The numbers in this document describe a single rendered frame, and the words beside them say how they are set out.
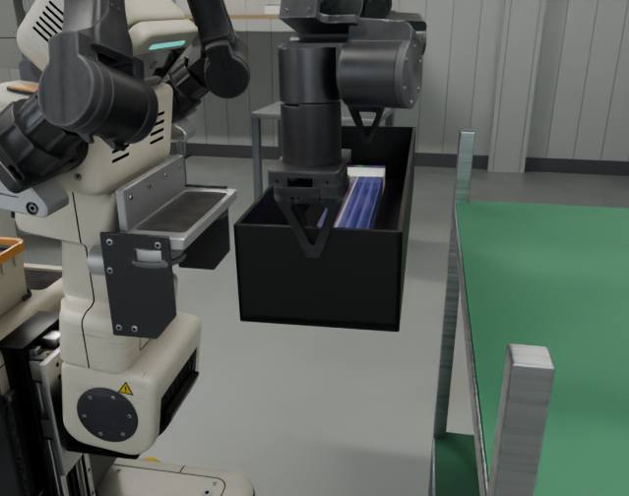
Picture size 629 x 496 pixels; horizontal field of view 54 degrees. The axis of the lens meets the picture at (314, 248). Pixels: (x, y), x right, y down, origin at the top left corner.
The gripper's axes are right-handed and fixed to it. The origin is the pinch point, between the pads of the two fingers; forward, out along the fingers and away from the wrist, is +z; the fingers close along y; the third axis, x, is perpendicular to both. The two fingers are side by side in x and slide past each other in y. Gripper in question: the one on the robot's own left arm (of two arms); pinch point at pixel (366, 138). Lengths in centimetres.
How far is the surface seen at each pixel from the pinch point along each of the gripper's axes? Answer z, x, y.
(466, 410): 112, -29, 73
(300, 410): 110, 29, 62
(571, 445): 16, -26, -64
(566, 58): 22, -120, 432
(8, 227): 74, 187, 135
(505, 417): 5, -17, -75
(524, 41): 9, -84, 424
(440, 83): 42, -21, 434
